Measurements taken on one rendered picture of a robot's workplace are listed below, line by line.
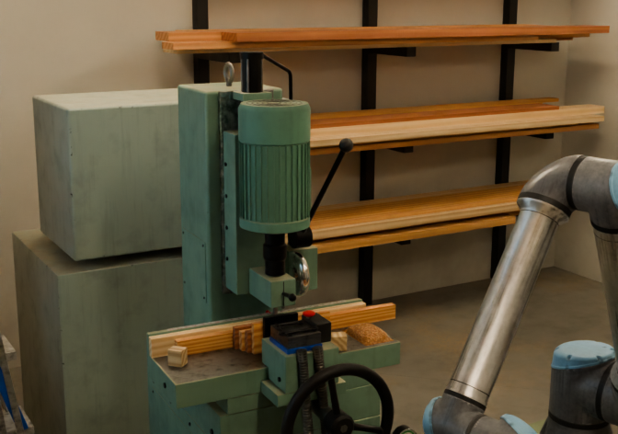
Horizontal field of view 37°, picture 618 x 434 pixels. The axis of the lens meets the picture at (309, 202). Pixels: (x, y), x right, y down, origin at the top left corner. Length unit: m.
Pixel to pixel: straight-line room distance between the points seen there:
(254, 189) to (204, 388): 0.48
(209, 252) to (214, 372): 0.39
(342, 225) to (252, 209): 2.51
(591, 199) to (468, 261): 3.96
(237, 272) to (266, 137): 0.40
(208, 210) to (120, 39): 2.25
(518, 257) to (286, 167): 0.60
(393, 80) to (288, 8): 0.78
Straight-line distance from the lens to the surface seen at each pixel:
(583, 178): 1.98
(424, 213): 5.03
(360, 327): 2.42
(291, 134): 2.20
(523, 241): 1.98
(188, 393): 2.18
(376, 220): 4.85
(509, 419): 1.87
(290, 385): 2.17
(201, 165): 2.45
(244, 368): 2.23
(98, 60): 4.56
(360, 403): 2.40
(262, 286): 2.35
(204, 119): 2.41
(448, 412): 1.92
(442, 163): 5.61
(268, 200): 2.23
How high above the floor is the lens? 1.76
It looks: 13 degrees down
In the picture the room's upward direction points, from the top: straight up
